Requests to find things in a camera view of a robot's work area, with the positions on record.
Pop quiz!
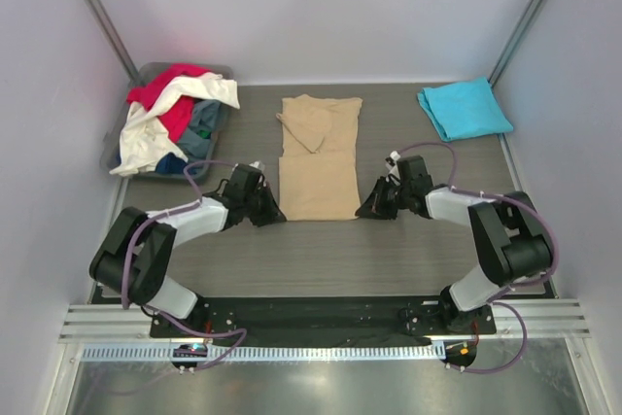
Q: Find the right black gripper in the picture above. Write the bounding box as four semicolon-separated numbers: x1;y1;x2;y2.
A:
357;175;411;220

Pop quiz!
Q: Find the beige t shirt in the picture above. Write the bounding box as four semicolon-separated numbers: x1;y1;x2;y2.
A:
276;94;363;222

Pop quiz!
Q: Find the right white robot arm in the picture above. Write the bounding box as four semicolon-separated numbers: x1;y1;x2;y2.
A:
356;176;558;333

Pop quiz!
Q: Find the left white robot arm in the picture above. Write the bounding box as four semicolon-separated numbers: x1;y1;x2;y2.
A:
89;180;287;337

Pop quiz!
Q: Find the dark blue t shirt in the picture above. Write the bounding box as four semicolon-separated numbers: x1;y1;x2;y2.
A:
155;153;197;177

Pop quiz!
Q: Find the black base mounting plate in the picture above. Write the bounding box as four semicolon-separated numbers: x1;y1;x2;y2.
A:
151;295;497;346

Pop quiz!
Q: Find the grey blue t shirt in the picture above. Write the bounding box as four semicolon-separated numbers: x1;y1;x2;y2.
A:
177;99;224;160

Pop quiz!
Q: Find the folded cyan t shirt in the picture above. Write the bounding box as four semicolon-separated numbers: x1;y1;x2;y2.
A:
417;77;514;143

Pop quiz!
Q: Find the red t shirt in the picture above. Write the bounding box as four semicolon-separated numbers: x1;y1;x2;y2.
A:
126;63;210;143

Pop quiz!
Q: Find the grey plastic bin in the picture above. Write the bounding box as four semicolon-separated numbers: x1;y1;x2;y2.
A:
99;61;237;187

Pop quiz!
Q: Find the cream white t shirt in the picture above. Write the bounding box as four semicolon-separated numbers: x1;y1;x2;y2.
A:
109;71;240;177

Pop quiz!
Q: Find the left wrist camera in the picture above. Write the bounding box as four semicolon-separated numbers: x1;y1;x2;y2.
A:
226;164;263;198

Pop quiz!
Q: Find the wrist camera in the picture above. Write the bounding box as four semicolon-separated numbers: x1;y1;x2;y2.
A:
226;164;263;198
397;156;433;192

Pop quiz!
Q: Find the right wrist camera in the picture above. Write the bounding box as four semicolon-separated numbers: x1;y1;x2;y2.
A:
397;156;433;192

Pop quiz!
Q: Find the slotted cable duct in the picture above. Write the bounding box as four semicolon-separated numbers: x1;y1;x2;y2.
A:
81;341;445;363

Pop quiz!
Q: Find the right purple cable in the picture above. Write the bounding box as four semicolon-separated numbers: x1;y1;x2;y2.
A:
388;141;561;376

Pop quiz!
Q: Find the aluminium front rail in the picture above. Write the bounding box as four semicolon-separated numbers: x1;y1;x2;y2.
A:
59;297;590;347

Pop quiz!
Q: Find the left aluminium frame post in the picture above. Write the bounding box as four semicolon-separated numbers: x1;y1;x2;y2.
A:
84;0;139;81

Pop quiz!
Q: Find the aluminium frame post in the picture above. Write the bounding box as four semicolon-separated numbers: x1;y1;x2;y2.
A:
84;0;139;81
488;0;547;87

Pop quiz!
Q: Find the right aluminium frame post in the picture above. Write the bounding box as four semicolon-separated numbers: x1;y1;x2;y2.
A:
488;0;547;87

